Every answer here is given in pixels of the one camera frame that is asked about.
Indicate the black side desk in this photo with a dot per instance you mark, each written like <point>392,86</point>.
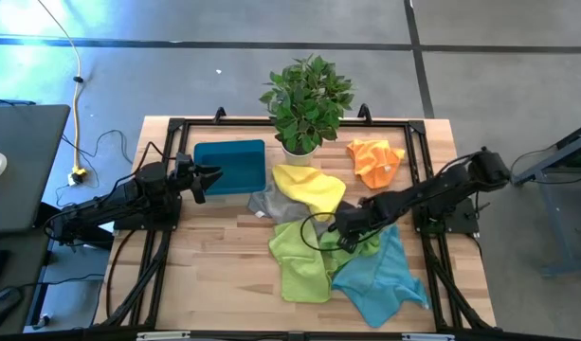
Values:
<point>24,265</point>

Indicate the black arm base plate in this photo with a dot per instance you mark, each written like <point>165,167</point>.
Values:
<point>460,222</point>
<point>148,226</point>

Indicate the black computer mouse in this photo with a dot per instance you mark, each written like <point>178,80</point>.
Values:
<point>3,308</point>

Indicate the dark grey side desk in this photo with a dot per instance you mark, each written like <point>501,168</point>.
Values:
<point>29,166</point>

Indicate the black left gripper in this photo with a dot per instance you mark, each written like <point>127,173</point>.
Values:
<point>193,177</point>

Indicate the green plant in white pot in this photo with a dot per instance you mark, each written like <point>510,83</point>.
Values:
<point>306,104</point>

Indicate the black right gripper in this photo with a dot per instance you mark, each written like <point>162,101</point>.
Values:
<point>358,220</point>

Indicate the lime green microfiber towel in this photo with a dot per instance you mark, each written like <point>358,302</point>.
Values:
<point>299,265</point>

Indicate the orange microfiber towel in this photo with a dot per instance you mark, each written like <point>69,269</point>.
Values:
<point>373,163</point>

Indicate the yellow microfiber towel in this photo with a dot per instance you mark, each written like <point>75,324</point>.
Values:
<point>309,187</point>

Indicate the white bracket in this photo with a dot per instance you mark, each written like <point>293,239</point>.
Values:
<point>427,337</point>
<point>164,336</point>

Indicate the light blue microfiber towel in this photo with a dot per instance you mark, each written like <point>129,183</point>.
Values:
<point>380,284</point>

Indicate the black aluminium table frame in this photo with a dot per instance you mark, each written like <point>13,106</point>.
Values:
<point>223,122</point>

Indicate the grey microfiber towel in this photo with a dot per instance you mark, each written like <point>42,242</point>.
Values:
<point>276,206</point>

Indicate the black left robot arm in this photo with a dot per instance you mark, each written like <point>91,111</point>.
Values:
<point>105,210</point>

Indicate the yellow plug white socket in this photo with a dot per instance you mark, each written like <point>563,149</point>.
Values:
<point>78,174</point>

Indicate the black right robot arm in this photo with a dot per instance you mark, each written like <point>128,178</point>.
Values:
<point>432,192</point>

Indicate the teal plastic bin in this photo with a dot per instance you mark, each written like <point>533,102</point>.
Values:
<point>233,166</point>

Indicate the blue-grey metal table frame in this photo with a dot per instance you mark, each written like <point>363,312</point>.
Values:
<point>567,269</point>

